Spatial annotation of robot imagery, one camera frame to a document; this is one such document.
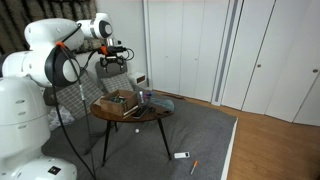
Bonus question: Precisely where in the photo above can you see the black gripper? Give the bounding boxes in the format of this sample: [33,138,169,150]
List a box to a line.
[99,54,129,73]

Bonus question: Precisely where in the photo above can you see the grey upholstered headboard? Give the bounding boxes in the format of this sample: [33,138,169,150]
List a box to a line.
[94,60,130,82]

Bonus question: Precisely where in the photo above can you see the grey plaid pillow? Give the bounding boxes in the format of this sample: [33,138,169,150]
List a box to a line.
[101,73,135,95]

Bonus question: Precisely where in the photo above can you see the white wooden nightstand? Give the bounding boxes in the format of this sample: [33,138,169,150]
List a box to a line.
[127,71,147,87]

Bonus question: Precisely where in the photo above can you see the brown cardboard box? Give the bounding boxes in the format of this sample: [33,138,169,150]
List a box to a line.
[99,88,140,117]

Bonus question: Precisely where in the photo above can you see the pink cup of pens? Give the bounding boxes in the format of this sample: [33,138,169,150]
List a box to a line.
[138,90,153,105]

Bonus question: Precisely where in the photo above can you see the pencil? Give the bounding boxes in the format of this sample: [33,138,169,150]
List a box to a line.
[122,105,140,119]

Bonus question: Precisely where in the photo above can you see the grey dash patterned pillow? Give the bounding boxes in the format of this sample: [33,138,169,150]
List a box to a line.
[43,70,105,122]

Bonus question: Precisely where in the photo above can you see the black case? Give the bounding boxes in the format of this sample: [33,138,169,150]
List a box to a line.
[131,105,156,120]

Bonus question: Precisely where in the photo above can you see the round wooden side table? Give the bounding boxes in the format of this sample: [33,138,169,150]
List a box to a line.
[89,95,175,168]

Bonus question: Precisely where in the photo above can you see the crumpled blue cloth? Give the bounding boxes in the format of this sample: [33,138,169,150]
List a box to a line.
[148,94,176,113]

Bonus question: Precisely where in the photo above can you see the white floral cushion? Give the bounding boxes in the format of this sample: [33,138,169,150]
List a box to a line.
[46,104,77,132]

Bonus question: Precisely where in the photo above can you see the white bifold closet door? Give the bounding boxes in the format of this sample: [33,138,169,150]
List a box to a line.
[147,0,232,103]
[221,0,320,127]

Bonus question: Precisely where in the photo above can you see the dark striped curtain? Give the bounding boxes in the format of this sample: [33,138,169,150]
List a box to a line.
[0,0,98,56]

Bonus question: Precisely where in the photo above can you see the white remote control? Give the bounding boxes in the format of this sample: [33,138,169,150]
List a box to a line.
[173,151,191,160]

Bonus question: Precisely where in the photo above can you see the wrist camera with orange mount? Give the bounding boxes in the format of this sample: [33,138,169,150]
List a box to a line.
[99,45,129,56]

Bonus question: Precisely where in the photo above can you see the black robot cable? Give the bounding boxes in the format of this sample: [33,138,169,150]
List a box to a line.
[49,23,136,180]

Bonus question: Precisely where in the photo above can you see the orange handled screwdriver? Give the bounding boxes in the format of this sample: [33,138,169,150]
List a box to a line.
[189,159,199,176]

